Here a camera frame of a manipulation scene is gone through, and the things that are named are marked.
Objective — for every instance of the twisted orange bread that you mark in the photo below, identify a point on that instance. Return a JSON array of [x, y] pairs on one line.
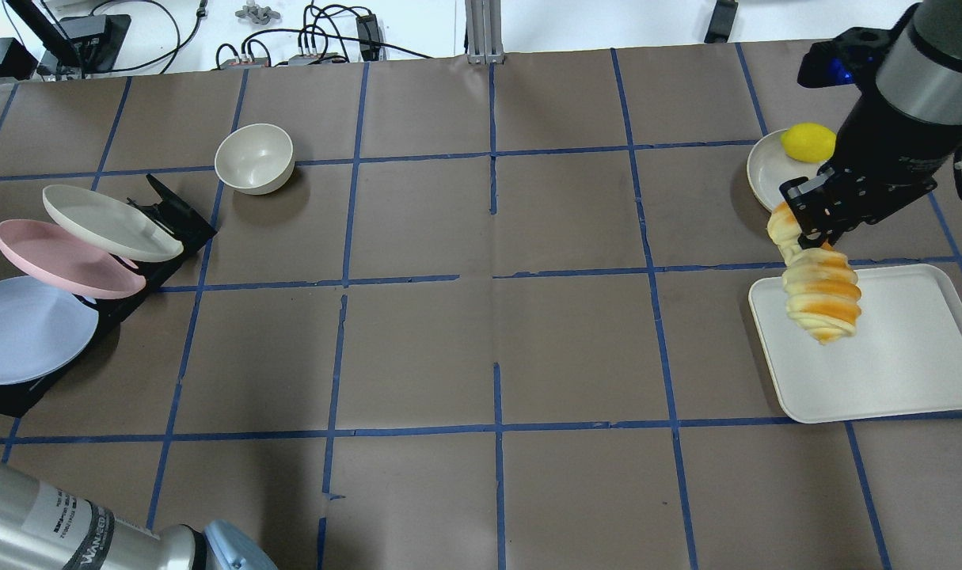
[[821, 287]]

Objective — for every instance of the aluminium frame post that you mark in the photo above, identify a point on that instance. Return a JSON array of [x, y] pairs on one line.
[[484, 43]]

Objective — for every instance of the yellow lemon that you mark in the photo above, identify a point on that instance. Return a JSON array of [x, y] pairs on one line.
[[809, 142]]

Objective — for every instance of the cream white plate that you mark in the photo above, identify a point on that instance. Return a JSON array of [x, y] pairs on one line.
[[117, 228]]

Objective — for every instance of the black plate rack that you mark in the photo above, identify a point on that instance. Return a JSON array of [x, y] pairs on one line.
[[185, 224]]

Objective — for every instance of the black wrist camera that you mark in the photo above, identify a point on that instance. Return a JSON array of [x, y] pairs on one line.
[[849, 59]]

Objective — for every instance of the pink plate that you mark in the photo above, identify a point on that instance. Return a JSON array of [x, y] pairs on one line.
[[51, 255]]

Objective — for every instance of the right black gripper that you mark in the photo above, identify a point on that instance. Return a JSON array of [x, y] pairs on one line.
[[884, 144]]

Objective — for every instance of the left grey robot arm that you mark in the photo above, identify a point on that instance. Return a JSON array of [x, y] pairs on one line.
[[43, 527]]

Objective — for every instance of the white rectangular tray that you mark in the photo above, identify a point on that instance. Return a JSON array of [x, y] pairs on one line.
[[905, 358]]

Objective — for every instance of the cream white bowl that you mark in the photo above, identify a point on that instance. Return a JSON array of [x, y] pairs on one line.
[[255, 159]]

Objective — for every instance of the blue plate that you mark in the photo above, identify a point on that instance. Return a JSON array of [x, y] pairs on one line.
[[42, 328]]

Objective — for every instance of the small cream plate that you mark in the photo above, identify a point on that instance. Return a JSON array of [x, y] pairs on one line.
[[767, 167]]

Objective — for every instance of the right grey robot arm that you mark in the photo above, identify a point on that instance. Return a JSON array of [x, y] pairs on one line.
[[922, 73]]

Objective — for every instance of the black device with stand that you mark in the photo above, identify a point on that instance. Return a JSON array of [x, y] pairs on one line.
[[77, 46]]

